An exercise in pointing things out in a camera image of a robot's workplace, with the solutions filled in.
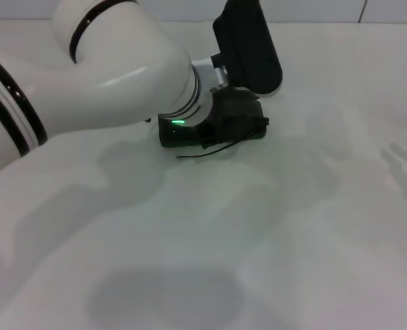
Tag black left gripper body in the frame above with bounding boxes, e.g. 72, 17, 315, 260
195, 87, 259, 147

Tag black glasses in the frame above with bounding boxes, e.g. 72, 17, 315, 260
175, 118, 270, 160

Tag green glasses case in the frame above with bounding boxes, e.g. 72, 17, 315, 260
157, 98, 269, 149

